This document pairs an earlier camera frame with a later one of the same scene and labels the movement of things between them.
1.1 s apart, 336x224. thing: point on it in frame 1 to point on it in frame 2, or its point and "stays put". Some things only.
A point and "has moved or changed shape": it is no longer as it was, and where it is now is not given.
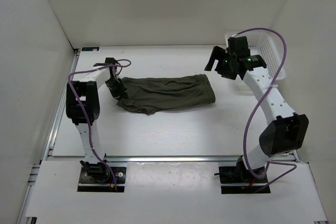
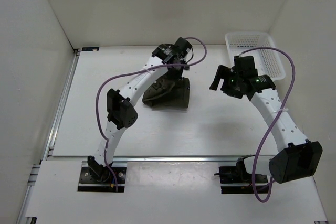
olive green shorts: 151,94 has moved or changed shape
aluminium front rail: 142,159 stays put
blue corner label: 90,49 stays put
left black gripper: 118,94 to 175,77
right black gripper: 217,53 to 224,73
